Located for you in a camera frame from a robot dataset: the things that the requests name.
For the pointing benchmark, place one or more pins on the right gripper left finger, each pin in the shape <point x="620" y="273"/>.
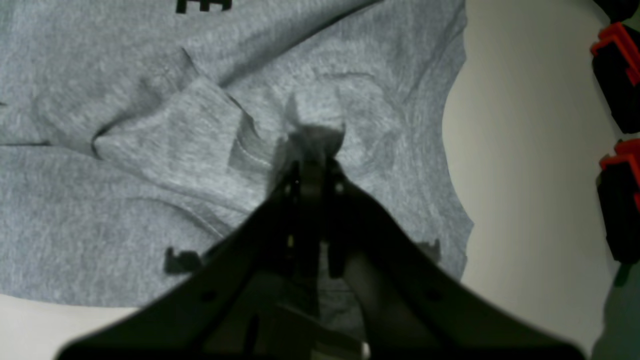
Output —
<point x="227" y="309"/>

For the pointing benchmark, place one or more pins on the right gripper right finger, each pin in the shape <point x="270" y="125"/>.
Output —
<point x="413" y="310"/>

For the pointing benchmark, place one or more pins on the grey T-shirt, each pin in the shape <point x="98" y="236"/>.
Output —
<point x="128" y="129"/>

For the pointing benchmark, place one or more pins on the blue orange bar clamp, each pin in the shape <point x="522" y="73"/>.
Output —
<point x="615" y="64"/>
<point x="618" y="187"/>

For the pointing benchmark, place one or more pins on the top blue orange bar clamp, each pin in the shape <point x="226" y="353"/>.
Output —
<point x="615" y="64"/>

